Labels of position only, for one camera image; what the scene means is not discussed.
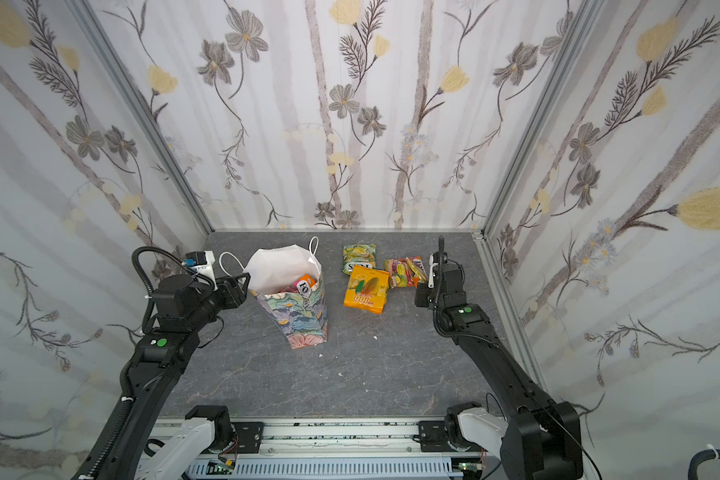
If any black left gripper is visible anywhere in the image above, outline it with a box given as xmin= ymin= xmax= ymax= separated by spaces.
xmin=183 ymin=270 xmax=251 ymax=334

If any Fox's fruits candy bag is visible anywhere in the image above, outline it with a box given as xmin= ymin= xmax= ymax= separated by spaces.
xmin=384 ymin=257 xmax=428 ymax=288
xmin=283 ymin=274 xmax=318 ymax=296

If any floral paper gift bag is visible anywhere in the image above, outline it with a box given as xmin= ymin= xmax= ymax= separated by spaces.
xmin=217 ymin=236 xmax=328 ymax=349

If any yellow mango snack bag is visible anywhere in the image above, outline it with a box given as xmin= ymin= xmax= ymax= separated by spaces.
xmin=343 ymin=266 xmax=390 ymax=314

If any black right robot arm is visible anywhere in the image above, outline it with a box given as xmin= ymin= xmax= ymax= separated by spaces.
xmin=414 ymin=238 xmax=585 ymax=479

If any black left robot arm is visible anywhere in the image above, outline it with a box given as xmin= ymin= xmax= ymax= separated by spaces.
xmin=73 ymin=246 xmax=251 ymax=479

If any green Fox's spring tea bag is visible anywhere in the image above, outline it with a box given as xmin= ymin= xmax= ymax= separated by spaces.
xmin=342 ymin=244 xmax=377 ymax=275

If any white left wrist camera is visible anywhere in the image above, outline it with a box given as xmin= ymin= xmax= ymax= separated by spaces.
xmin=184 ymin=250 xmax=217 ymax=290

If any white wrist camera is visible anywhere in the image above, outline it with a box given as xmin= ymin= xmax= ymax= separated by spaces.
xmin=427 ymin=253 xmax=438 ymax=289
xmin=184 ymin=250 xmax=217 ymax=290

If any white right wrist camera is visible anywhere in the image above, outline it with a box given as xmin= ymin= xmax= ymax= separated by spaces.
xmin=427 ymin=253 xmax=438 ymax=289

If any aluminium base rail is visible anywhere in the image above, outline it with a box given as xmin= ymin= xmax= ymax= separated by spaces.
xmin=89 ymin=416 xmax=544 ymax=480

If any black cable bottom right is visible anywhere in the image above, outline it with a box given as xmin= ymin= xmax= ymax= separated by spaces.
xmin=686 ymin=443 xmax=720 ymax=480

